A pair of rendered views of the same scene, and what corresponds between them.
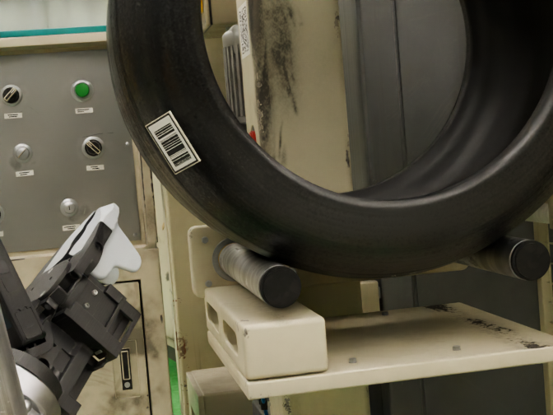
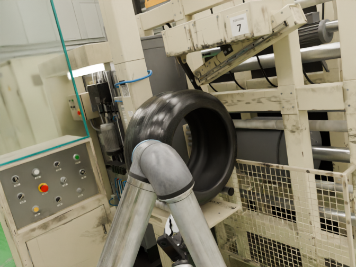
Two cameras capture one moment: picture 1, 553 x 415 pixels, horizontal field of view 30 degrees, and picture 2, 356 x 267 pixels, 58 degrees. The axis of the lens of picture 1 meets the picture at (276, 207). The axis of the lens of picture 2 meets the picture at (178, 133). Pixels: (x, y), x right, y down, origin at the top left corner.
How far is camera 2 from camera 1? 0.86 m
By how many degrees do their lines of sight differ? 29
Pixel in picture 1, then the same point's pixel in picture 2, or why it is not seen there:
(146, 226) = (103, 189)
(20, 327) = (180, 255)
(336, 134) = not seen: hidden behind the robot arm
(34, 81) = (62, 158)
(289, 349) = not seen: hidden behind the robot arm
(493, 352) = (228, 212)
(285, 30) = not seen: hidden behind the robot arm
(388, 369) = (212, 223)
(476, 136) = (198, 158)
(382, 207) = (208, 192)
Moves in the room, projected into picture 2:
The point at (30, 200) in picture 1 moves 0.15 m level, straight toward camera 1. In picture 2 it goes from (68, 192) to (79, 196)
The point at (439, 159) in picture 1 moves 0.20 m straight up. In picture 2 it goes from (192, 165) to (185, 132)
